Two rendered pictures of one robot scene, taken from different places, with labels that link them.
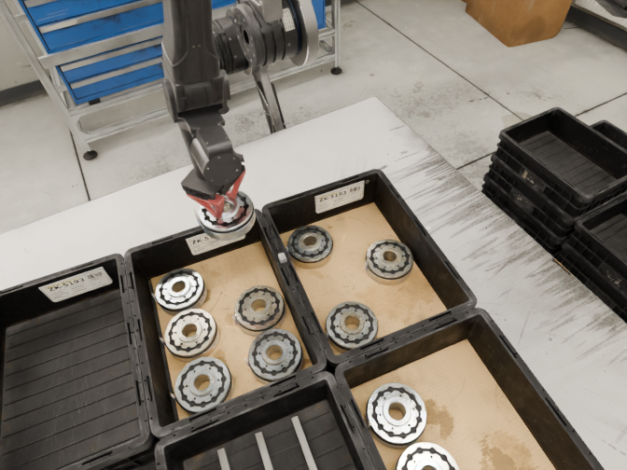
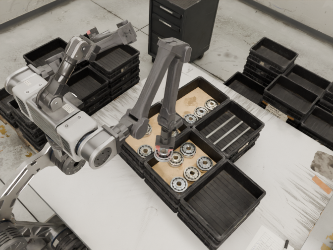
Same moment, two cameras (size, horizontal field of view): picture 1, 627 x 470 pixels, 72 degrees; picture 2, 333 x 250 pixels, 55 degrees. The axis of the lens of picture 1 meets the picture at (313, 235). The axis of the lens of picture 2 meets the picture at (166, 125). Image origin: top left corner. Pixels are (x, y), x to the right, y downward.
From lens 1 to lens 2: 1.68 m
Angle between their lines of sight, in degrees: 65
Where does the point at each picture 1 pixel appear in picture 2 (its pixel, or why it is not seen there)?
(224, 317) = (181, 170)
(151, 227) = (138, 242)
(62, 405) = (227, 203)
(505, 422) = (181, 102)
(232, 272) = (163, 174)
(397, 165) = not seen: hidden behind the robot
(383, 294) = (155, 130)
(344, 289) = not seen: hidden behind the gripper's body
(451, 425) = (186, 111)
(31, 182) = not seen: outside the picture
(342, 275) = (152, 142)
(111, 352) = (206, 199)
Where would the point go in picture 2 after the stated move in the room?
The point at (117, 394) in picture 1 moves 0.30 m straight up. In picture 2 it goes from (217, 189) to (228, 161)
